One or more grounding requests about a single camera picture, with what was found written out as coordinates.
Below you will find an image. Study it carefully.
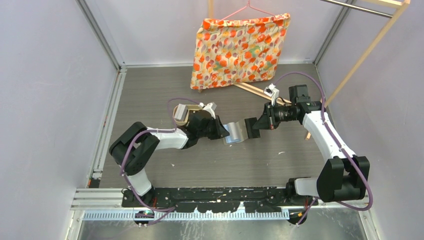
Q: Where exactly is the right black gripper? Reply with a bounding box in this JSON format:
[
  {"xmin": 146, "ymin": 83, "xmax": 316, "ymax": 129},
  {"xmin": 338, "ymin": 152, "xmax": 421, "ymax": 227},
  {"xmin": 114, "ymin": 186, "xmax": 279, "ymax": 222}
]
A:
[{"xmin": 253, "ymin": 101, "xmax": 298, "ymax": 130}]

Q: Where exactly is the pink wire hanger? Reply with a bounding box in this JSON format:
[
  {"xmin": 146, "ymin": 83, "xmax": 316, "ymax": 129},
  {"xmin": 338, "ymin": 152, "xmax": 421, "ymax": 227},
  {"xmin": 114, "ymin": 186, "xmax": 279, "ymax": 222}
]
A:
[{"xmin": 220, "ymin": 0, "xmax": 274, "ymax": 20}]

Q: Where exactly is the floral fabric bag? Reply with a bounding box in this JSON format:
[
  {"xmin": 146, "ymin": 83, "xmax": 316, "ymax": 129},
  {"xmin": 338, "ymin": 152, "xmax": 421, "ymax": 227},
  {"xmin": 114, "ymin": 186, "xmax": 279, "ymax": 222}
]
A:
[{"xmin": 190, "ymin": 13, "xmax": 291, "ymax": 90}]

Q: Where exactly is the black VIP card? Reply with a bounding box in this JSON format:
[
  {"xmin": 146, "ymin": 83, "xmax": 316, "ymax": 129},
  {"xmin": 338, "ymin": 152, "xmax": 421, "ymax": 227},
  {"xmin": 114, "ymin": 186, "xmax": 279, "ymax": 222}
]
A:
[{"xmin": 244, "ymin": 117, "xmax": 261, "ymax": 139}]

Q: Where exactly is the beige oval tray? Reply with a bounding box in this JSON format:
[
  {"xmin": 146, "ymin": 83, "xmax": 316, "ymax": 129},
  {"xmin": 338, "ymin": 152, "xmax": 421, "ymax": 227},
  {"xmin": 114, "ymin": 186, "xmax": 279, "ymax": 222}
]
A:
[{"xmin": 172, "ymin": 104, "xmax": 201, "ymax": 126}]

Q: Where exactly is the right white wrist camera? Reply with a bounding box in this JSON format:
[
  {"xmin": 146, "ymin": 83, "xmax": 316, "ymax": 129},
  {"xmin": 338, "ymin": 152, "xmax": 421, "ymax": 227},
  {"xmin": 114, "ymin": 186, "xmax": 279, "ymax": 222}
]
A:
[{"xmin": 263, "ymin": 83, "xmax": 280, "ymax": 106}]

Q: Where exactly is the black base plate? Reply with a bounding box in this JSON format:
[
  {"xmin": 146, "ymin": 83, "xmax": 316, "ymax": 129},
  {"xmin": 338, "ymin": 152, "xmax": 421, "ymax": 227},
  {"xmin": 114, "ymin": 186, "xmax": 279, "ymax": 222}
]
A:
[{"xmin": 120, "ymin": 186, "xmax": 317, "ymax": 214}]

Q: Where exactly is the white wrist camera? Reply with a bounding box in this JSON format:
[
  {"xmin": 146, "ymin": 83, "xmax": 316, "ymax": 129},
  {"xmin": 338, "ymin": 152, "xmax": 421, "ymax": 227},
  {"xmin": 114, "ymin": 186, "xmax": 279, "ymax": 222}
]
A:
[
  {"xmin": 198, "ymin": 102, "xmax": 217, "ymax": 119},
  {"xmin": 263, "ymin": 83, "xmax": 280, "ymax": 106}
]

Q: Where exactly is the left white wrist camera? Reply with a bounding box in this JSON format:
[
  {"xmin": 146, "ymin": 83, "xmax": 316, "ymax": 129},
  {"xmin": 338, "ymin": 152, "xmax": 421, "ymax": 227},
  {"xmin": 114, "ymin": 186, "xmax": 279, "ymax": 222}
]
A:
[{"xmin": 198, "ymin": 102, "xmax": 217, "ymax": 119}]

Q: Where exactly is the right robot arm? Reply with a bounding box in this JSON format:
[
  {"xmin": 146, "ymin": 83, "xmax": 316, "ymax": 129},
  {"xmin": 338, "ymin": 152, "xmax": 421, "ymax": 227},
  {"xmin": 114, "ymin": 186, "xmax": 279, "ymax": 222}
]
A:
[{"xmin": 252, "ymin": 84, "xmax": 370, "ymax": 205}]

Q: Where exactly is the wooden rack frame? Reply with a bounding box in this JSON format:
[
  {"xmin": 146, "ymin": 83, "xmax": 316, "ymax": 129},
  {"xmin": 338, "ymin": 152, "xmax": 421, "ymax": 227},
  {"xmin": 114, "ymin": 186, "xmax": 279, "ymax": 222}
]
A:
[{"xmin": 206, "ymin": 0, "xmax": 424, "ymax": 160}]

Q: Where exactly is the aluminium front rail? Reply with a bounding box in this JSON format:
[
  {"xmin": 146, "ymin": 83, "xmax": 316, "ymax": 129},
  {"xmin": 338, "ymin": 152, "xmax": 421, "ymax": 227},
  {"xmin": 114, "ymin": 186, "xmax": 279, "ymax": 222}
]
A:
[{"xmin": 70, "ymin": 185, "xmax": 372, "ymax": 222}]

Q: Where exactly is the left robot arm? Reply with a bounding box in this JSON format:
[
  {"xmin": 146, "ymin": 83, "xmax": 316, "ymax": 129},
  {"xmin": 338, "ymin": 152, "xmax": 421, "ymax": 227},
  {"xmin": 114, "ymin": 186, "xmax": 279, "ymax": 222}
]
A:
[{"xmin": 108, "ymin": 110, "xmax": 230, "ymax": 207}]

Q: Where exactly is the stack of cards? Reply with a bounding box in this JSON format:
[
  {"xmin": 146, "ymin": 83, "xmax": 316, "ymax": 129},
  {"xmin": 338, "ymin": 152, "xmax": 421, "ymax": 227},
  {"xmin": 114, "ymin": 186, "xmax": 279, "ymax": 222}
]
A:
[{"xmin": 173, "ymin": 104, "xmax": 188, "ymax": 122}]

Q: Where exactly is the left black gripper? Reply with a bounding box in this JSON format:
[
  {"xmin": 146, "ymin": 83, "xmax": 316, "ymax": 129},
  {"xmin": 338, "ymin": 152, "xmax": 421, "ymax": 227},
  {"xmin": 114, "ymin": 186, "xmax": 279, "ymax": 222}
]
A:
[{"xmin": 197, "ymin": 115, "xmax": 230, "ymax": 140}]

